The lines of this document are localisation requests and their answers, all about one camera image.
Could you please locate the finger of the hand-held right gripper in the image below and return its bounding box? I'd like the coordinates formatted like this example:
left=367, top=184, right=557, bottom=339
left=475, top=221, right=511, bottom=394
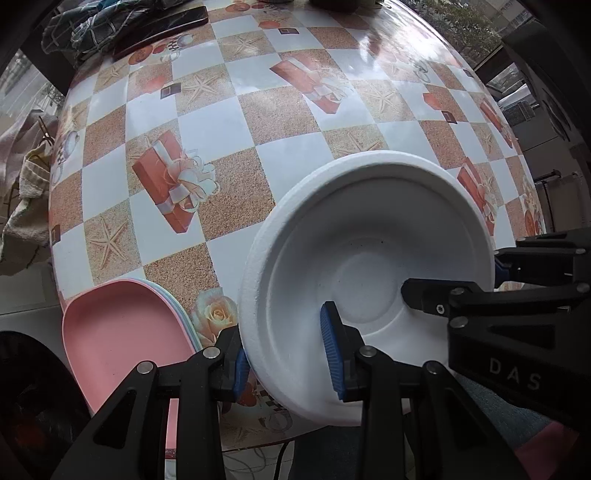
left=494, top=232, right=591, bottom=291
left=401, top=277, right=591, bottom=326

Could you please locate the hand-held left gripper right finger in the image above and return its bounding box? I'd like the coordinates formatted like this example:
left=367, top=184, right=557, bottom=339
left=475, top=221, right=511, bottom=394
left=320, top=301, right=527, bottom=480

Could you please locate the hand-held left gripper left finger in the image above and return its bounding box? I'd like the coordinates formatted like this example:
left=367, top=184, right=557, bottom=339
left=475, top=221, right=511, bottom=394
left=51, top=325, right=250, bottom=480

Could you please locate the white bowl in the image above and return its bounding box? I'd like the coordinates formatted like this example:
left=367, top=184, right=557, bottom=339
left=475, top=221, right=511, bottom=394
left=238, top=150, right=497, bottom=426

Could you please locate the pink plate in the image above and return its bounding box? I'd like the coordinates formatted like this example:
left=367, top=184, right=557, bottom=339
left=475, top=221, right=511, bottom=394
left=61, top=278, right=204, bottom=455

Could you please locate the black folding rack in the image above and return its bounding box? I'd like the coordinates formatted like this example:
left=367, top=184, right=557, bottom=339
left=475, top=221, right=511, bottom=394
left=533, top=171, right=591, bottom=236

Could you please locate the light blue plate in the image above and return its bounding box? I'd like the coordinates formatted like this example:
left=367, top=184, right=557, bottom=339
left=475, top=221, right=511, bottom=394
left=139, top=279, right=202, bottom=352

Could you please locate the pink garment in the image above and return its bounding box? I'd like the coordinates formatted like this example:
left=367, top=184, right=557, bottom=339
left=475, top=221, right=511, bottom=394
left=517, top=420, right=591, bottom=480

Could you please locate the grey mesh pad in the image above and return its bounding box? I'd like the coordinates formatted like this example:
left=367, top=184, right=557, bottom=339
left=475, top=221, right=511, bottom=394
left=503, top=99, right=536, bottom=125

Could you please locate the checkered printed tablecloth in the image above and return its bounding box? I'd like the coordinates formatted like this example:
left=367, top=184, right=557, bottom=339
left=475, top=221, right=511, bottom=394
left=48, top=0, right=550, bottom=455

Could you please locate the cream towel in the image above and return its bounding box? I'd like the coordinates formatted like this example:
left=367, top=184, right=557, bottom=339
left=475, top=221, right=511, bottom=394
left=0, top=148, right=60, bottom=261

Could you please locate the dark flat case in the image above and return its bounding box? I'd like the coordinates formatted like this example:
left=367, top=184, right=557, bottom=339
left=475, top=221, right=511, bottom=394
left=113, top=6, right=209, bottom=58

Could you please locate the plaid cloth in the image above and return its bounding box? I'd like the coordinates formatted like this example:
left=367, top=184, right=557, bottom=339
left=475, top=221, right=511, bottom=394
left=41, top=0, right=185, bottom=61

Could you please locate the black cable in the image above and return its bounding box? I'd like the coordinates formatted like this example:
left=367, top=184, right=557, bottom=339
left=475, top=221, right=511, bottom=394
left=272, top=440, right=296, bottom=480

